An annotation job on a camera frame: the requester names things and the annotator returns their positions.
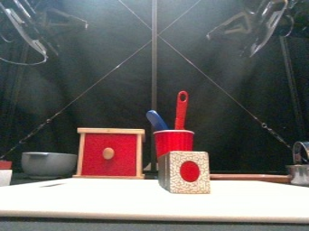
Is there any vertical metal frame pole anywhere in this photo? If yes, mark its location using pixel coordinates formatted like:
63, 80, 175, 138
151, 0, 159, 172

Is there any toy salmon nigiri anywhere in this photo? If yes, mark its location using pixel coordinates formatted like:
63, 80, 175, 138
0, 160, 13, 188

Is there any red toy knife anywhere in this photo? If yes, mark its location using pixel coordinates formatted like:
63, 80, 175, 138
174, 90, 190, 131

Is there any thin steel brace wire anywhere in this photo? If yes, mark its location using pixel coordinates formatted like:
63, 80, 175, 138
0, 0, 203, 160
117, 0, 293, 150

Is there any wooden box with red drawer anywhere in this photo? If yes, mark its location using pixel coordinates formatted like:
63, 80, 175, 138
72, 127, 147, 180

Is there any toy sushi roll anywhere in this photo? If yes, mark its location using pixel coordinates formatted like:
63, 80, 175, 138
156, 151, 211, 195

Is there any blue toy utensil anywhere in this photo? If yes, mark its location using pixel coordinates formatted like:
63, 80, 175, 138
144, 109, 168, 132

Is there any small metal cup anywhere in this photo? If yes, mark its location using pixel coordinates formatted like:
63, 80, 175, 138
286, 141, 309, 187

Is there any grey-blue toy pot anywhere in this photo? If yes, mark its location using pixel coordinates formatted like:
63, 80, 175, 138
20, 152, 79, 179

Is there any white plastic cutting board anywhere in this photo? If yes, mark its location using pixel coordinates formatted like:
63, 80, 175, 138
0, 177, 309, 225

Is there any red plastic cup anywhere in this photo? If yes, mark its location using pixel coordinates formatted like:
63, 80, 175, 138
152, 129, 195, 159

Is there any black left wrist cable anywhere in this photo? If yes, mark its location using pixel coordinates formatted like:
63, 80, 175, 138
0, 35, 48, 67

